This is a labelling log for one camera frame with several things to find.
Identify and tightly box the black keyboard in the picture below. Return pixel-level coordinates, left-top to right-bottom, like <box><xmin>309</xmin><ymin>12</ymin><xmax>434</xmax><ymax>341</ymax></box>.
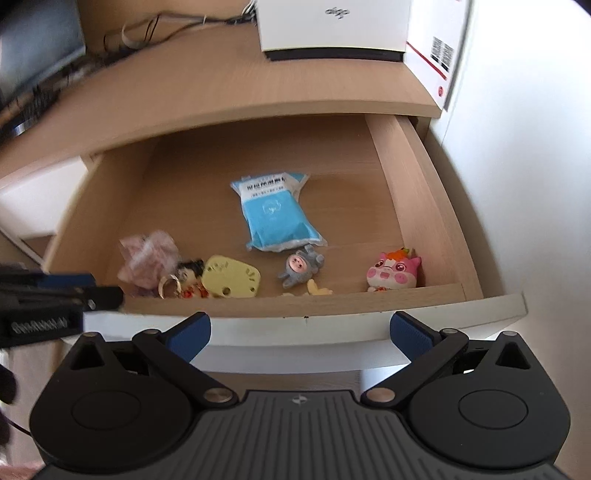
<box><xmin>0</xmin><ymin>58</ymin><xmax>100</xmax><ymax>139</ymax></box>

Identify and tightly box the pink cow figurine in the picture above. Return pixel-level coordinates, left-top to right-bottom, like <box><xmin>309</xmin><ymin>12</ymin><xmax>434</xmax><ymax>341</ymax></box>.
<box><xmin>366</xmin><ymin>248</ymin><xmax>422</xmax><ymax>292</ymax></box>

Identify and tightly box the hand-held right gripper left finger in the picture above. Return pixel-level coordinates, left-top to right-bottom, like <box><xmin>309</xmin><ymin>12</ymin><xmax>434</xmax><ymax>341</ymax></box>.
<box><xmin>68</xmin><ymin>311</ymin><xmax>237</xmax><ymax>410</ymax></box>

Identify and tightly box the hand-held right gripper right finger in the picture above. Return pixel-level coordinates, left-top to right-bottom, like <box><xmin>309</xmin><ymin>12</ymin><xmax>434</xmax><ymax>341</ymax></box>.
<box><xmin>360</xmin><ymin>311</ymin><xmax>539</xmax><ymax>410</ymax></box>

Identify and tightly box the blue tissue packet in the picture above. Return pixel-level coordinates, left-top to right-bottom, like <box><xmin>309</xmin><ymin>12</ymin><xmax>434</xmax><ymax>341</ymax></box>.
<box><xmin>230</xmin><ymin>172</ymin><xmax>328</xmax><ymax>252</ymax></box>

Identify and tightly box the black cable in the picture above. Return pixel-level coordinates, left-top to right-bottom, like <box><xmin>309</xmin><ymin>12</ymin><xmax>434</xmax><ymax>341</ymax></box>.
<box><xmin>102</xmin><ymin>13</ymin><xmax>257</xmax><ymax>52</ymax></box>

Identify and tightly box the grey cable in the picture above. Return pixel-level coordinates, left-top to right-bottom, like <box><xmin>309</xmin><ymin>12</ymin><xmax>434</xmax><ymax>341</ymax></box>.
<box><xmin>121</xmin><ymin>11</ymin><xmax>208</xmax><ymax>49</ymax></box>

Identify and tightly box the doll keychain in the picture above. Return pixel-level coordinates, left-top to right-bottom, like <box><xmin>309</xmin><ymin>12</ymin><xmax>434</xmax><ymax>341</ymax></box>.
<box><xmin>158</xmin><ymin>258</ymin><xmax>206</xmax><ymax>300</ymax></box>

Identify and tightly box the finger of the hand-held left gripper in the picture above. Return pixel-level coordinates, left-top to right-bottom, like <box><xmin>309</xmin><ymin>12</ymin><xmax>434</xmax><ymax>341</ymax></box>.
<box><xmin>0</xmin><ymin>263</ymin><xmax>97</xmax><ymax>291</ymax></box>
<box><xmin>0</xmin><ymin>285</ymin><xmax>124</xmax><ymax>311</ymax></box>

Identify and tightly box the grey bunny figurine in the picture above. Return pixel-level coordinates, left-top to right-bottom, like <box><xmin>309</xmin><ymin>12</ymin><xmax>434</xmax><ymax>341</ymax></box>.
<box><xmin>277</xmin><ymin>244</ymin><xmax>326</xmax><ymax>291</ymax></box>

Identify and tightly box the wooden drawer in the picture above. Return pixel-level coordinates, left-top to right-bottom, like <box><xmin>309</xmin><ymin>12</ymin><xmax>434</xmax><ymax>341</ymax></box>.
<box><xmin>44</xmin><ymin>113</ymin><xmax>528</xmax><ymax>372</ymax></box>

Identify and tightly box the yellow toy camera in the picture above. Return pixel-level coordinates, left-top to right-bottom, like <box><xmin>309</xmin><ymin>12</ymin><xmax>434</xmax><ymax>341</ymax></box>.
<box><xmin>202</xmin><ymin>255</ymin><xmax>263</xmax><ymax>300</ymax></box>

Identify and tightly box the green hooded figurine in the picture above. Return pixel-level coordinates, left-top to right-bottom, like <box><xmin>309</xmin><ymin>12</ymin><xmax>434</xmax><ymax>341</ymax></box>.
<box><xmin>283</xmin><ymin>278</ymin><xmax>334</xmax><ymax>297</ymax></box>

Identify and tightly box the white red-striped cardboard box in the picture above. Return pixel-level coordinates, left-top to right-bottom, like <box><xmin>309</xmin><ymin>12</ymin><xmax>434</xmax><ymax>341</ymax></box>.
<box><xmin>405</xmin><ymin>0</ymin><xmax>475</xmax><ymax>112</ymax></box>

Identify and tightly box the black monitor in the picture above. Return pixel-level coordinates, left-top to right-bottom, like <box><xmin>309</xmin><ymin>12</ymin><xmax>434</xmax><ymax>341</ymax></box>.
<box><xmin>0</xmin><ymin>0</ymin><xmax>87</xmax><ymax>104</ymax></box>

